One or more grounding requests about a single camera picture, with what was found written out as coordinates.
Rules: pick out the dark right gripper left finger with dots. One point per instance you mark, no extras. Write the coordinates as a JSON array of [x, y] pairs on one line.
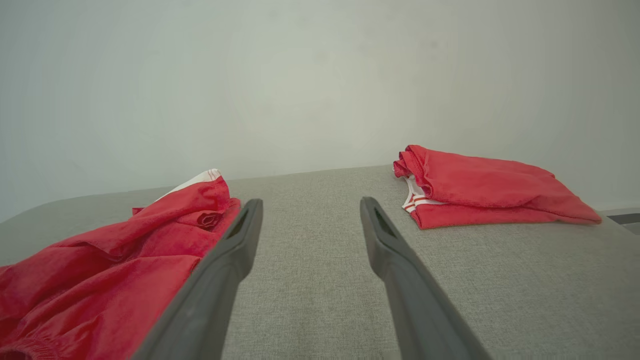
[[210, 300]]

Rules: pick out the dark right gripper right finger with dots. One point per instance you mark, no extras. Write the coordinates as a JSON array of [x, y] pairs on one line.
[[420, 310]]

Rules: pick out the red shorts white side stripes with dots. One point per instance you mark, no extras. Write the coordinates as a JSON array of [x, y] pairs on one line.
[[100, 280]]

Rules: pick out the red basketball jersey white trim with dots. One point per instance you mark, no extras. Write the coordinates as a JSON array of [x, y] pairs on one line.
[[490, 185]]

